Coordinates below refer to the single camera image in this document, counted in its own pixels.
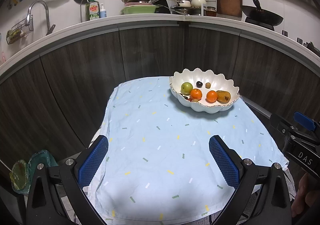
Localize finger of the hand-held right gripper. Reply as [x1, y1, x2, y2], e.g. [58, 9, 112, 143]
[269, 113, 297, 138]
[293, 111, 316, 131]

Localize dark wood kitchen cabinet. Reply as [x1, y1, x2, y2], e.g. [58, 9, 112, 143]
[0, 21, 320, 190]

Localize black wok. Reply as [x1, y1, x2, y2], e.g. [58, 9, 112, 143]
[241, 0, 284, 26]

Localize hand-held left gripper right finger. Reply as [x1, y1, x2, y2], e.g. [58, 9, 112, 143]
[209, 135, 292, 225]

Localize pink plastic basin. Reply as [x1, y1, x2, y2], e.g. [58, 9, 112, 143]
[124, 2, 154, 7]

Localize green dish soap bottle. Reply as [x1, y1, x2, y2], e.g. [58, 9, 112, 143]
[85, 0, 100, 22]

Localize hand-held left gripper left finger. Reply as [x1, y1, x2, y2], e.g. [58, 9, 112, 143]
[26, 135, 109, 225]

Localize grey metal table frame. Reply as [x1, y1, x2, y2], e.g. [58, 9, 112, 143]
[240, 96, 275, 118]

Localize white scalloped bowl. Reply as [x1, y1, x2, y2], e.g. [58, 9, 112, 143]
[169, 68, 240, 114]

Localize yellow mango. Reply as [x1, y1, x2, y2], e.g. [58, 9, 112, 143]
[216, 90, 231, 103]

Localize steel cooking pot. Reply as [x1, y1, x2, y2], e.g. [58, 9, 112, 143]
[172, 6, 203, 16]

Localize green apple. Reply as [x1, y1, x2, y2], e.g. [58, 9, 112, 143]
[181, 82, 193, 95]

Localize teal glass plate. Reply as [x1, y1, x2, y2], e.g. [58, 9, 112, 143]
[27, 149, 58, 173]

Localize white kitchen counter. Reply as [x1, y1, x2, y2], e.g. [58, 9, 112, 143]
[0, 13, 320, 78]

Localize person's right hand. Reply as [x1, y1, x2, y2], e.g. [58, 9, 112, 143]
[291, 172, 320, 218]

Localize chrome faucet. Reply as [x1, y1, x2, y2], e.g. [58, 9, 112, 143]
[24, 0, 56, 36]

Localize wire sink rack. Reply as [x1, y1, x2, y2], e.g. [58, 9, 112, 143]
[6, 15, 34, 45]

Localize green plastic basin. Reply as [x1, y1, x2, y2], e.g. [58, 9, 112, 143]
[121, 5, 159, 15]

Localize orange mandarin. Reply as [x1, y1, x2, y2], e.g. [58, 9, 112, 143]
[190, 88, 203, 100]
[206, 90, 218, 103]

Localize light blue patterned tablecloth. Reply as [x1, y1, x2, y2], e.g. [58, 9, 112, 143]
[88, 76, 289, 223]

